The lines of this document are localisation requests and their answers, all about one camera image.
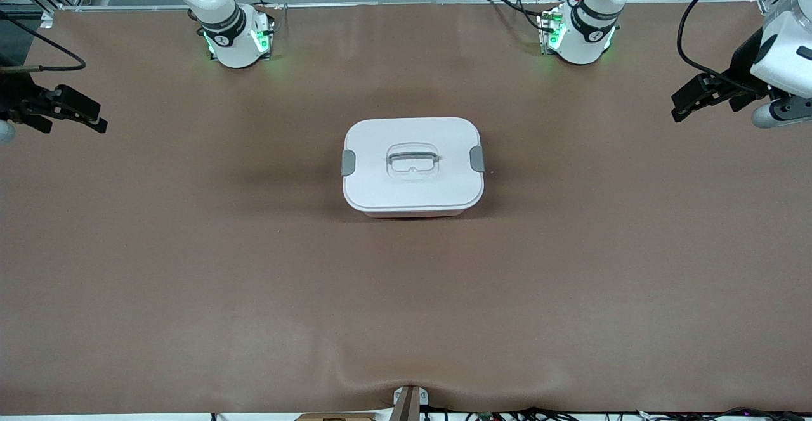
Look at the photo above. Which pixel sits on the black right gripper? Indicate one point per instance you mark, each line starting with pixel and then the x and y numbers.
pixel 13 96

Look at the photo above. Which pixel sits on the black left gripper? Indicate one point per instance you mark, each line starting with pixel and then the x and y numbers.
pixel 740 66

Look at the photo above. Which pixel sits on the white box lid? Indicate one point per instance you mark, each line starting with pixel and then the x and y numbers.
pixel 412 193

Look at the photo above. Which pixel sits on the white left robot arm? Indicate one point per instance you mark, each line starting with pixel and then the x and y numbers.
pixel 583 44

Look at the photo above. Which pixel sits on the pink plastic box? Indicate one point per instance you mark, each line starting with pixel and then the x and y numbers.
pixel 412 215

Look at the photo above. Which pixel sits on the brown table mat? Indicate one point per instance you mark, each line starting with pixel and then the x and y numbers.
pixel 406 313

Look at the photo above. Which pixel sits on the brown cardboard piece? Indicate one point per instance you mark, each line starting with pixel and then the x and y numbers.
pixel 336 417

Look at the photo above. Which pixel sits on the metal table edge bracket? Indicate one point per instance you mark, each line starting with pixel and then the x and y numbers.
pixel 409 405

